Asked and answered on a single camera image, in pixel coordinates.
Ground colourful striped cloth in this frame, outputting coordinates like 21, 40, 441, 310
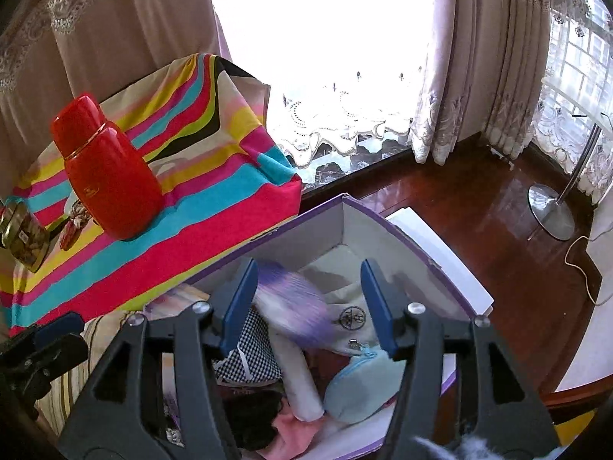
0, 53, 303, 338

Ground white pouch with round logo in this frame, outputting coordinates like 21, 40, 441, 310
306, 249, 384, 353

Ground black white checkered cloth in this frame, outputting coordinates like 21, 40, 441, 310
213, 307, 283, 384

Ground beige striped cushion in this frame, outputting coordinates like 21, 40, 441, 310
36, 314, 144, 437

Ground white lace sheer curtain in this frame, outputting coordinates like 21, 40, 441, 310
278, 64, 422, 171

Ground white rolled cloth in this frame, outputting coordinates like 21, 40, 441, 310
268, 326, 326, 422

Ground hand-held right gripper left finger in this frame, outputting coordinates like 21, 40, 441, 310
57, 257, 259, 460

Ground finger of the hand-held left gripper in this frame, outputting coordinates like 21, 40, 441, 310
29, 311, 90, 370

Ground purple striped sock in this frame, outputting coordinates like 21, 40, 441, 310
254, 261, 336, 348

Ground pale pink pleated curtain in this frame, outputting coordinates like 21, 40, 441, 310
409, 0, 551, 166

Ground white cable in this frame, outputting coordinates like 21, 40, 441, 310
564, 235, 613, 306

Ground red thermos bottle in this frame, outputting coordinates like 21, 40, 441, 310
50, 95, 164, 241

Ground beige embroidered curtain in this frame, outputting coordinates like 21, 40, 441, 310
0, 0, 233, 173

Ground white patterned net curtain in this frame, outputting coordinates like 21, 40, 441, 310
531, 0, 613, 207

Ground chrome stand with round base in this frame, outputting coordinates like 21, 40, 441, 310
527, 115, 613, 241

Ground purple cardboard box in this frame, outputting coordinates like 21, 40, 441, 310
144, 192, 494, 460

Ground glass jar with gold lid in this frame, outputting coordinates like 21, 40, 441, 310
0, 201, 51, 274

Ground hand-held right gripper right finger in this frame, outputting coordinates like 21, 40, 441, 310
360, 259, 561, 460

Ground red white patterned cloth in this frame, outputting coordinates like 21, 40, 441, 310
60, 201, 99, 250

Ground light blue pouch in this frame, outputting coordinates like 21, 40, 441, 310
323, 347, 408, 425

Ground pink cloth with white trim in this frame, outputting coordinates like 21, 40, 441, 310
270, 412, 326, 453

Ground dark cloth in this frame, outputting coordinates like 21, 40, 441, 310
225, 388, 283, 451

